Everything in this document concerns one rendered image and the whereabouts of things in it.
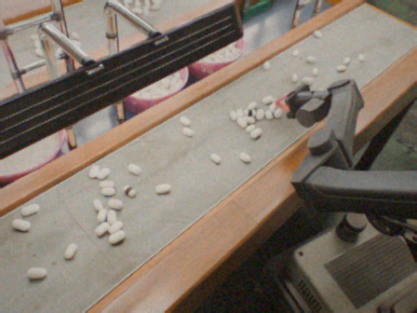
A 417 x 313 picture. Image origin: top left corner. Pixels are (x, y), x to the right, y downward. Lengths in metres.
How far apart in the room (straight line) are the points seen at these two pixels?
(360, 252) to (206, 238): 0.60
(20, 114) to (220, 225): 0.48
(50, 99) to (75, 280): 0.39
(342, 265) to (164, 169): 0.62
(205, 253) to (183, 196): 0.18
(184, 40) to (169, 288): 0.51
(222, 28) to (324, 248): 0.75
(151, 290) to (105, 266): 0.12
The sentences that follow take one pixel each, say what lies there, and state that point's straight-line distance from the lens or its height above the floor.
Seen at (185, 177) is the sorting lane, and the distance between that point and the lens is 1.01.
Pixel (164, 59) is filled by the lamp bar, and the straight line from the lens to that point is 0.80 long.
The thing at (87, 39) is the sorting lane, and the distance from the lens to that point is 1.47.
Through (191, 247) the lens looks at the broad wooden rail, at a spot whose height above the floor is 0.76.
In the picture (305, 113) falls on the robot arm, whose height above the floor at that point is 0.89.
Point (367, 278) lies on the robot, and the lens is 1.31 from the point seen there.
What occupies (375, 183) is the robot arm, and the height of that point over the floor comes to 1.15.
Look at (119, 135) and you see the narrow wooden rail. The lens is 1.07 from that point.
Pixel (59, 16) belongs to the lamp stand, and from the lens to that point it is 1.16.
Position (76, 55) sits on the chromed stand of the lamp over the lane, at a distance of 0.74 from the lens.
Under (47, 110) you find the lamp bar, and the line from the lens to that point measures 0.70.
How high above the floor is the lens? 1.55
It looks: 49 degrees down
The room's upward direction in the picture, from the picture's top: 10 degrees clockwise
